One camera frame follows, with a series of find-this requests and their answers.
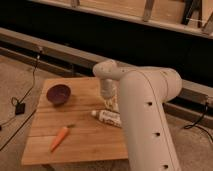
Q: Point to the white bottle with label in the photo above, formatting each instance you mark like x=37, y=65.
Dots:
x=107, y=117

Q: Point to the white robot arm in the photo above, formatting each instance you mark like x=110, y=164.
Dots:
x=141, y=93

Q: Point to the black power adapter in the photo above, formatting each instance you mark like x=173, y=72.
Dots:
x=20, y=109

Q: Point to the orange toy carrot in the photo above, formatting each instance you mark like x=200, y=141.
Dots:
x=63, y=132

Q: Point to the maroon bowl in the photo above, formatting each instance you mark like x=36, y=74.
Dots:
x=58, y=94

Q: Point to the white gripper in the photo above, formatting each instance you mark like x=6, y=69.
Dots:
x=108, y=90

